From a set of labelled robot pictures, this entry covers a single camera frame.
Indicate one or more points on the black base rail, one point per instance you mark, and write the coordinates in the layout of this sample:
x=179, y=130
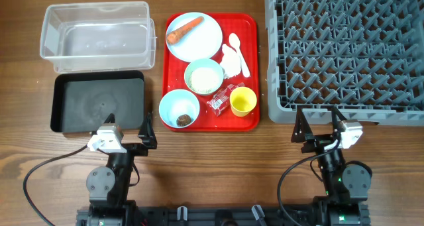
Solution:
x=255, y=215

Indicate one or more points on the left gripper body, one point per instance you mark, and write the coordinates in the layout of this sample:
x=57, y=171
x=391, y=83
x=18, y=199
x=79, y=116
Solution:
x=137, y=150

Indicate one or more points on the black tray bin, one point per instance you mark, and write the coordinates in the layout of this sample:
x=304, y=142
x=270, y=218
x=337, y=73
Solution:
x=83, y=101

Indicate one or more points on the orange carrot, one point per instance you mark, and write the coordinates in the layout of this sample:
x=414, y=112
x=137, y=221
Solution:
x=176, y=35

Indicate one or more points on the green bowl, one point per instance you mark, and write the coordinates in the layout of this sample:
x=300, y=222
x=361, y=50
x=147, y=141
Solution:
x=208, y=63

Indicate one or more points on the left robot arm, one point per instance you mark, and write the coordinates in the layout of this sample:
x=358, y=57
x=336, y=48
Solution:
x=108, y=186

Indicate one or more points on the white plastic spoon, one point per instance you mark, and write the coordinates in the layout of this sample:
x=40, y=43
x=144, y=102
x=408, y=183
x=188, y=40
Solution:
x=234, y=41

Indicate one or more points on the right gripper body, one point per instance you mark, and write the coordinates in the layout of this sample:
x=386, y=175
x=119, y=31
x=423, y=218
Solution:
x=317, y=144

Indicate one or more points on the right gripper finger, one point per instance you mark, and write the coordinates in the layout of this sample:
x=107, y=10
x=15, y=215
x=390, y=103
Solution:
x=302, y=131
x=336, y=118

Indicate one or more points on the crumpled white napkin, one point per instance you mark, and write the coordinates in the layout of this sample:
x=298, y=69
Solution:
x=230, y=62

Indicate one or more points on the red snack wrapper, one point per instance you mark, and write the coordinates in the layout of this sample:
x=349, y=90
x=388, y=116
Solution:
x=220, y=101

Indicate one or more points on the clear plastic bin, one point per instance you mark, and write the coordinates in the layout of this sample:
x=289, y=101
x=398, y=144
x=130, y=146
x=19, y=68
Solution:
x=98, y=37

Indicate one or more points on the red serving tray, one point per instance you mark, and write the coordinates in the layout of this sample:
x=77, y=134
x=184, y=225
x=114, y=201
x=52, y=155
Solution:
x=245, y=28

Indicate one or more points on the yellow plastic cup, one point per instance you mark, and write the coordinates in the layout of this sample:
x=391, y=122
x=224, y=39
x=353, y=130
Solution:
x=242, y=101

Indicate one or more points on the white rice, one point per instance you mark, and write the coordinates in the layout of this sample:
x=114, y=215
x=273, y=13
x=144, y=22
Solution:
x=204, y=80

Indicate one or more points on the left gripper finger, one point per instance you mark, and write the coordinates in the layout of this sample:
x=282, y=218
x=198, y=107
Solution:
x=110, y=119
x=146, y=132

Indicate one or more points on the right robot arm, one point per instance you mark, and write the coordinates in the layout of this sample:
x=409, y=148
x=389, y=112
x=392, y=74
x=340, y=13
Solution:
x=346, y=183

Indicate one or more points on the brown food ball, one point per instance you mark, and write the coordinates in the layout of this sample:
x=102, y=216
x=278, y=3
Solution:
x=183, y=120

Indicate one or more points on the grey dishwasher rack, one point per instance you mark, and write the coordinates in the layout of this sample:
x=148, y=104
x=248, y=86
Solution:
x=364, y=57

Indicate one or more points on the light blue plate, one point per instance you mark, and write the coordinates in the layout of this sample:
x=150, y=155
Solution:
x=203, y=41

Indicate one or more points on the light blue bowl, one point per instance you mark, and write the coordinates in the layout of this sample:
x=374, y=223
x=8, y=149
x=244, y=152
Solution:
x=178, y=102

